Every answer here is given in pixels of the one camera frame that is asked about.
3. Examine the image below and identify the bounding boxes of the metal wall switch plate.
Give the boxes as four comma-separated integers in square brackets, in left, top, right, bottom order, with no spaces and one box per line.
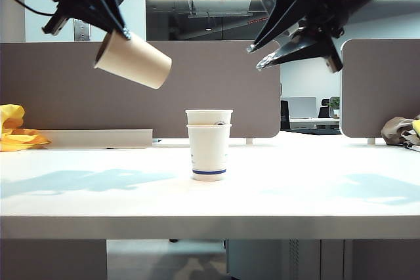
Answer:
[73,19,91,42]

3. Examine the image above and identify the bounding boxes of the brown paper cup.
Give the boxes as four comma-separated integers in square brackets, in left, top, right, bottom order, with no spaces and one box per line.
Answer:
[93,29,173,90]

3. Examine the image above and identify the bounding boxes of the white paper cup blue logo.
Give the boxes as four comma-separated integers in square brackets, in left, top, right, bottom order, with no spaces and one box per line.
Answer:
[186,123,232,182]
[184,109,234,127]

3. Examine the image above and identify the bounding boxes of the black left camera cable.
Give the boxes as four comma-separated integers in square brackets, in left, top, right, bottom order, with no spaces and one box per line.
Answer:
[0,0,58,18]

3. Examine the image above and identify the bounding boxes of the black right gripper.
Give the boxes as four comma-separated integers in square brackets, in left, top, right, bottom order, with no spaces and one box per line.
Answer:
[245,0,346,75]

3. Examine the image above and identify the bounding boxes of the green potted plant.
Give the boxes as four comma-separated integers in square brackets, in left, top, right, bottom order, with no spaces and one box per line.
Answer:
[329,96,341,120]

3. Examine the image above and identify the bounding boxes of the yellow cloth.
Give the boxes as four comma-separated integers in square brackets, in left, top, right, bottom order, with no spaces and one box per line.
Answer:
[0,104,53,152]

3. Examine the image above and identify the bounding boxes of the white background desk screen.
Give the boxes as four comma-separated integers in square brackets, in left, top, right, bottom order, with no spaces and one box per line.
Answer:
[281,97,318,120]

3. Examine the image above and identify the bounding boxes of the black office chair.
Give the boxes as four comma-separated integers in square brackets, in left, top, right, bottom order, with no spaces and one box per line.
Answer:
[280,101,291,132]
[317,98,331,119]

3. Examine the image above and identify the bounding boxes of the wide grey desk divider panel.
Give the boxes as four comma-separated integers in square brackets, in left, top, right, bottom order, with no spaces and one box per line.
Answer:
[0,41,282,140]

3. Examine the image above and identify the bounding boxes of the grey under-desk cabinet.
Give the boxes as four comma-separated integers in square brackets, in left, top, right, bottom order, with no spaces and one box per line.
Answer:
[226,239,345,280]

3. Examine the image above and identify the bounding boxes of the white background desk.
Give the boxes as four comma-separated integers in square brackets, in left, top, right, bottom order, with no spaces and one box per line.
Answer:
[288,117,341,132]

